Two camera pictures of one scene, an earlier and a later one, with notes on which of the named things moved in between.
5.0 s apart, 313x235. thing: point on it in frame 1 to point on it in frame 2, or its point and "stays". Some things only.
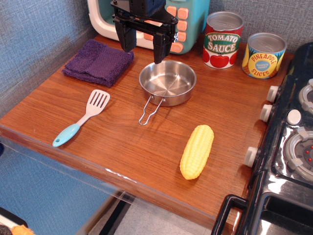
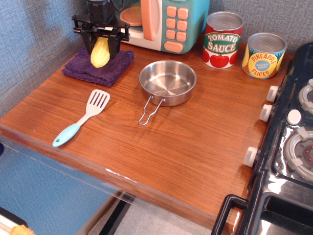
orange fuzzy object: x=21 y=230 stays
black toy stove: x=279 y=198 stays
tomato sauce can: x=222 y=39 stays
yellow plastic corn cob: x=196 y=150 to x=100 y=56
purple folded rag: x=98 y=61 stays
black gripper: x=147 y=15 to x=100 y=20
